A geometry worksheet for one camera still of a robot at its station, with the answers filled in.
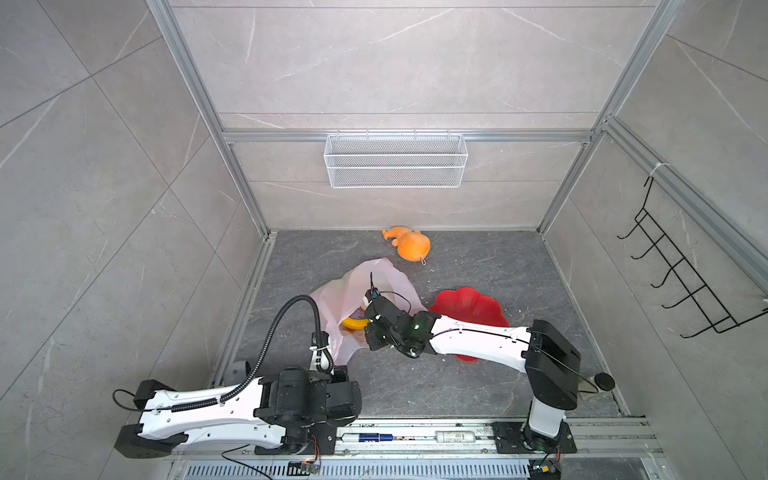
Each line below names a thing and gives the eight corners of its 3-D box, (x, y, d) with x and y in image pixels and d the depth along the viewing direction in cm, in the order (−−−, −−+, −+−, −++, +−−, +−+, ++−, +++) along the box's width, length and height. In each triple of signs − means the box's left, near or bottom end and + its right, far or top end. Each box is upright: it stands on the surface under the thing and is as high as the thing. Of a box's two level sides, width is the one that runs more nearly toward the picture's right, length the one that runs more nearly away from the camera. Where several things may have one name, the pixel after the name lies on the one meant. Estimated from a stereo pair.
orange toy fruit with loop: (413, 272, 109) (415, 259, 103) (388, 241, 118) (388, 227, 112) (435, 260, 112) (437, 247, 106) (408, 232, 122) (409, 218, 116)
